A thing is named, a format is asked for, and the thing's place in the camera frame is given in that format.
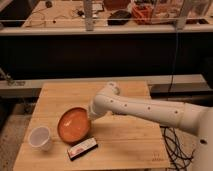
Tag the orange crate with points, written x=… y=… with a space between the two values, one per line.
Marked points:
x=142 y=14

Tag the white plastic cup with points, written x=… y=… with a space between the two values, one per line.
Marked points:
x=40 y=138

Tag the metal clamp bracket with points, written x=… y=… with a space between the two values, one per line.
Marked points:
x=10 y=81

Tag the orange ceramic bowl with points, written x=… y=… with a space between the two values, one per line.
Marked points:
x=74 y=125

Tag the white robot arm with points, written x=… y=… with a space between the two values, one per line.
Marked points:
x=193 y=119

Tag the black pouch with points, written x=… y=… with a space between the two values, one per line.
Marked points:
x=119 y=17

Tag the metal frame post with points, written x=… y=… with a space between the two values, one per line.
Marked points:
x=87 y=4

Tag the black and white box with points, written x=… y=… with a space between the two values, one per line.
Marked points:
x=82 y=148

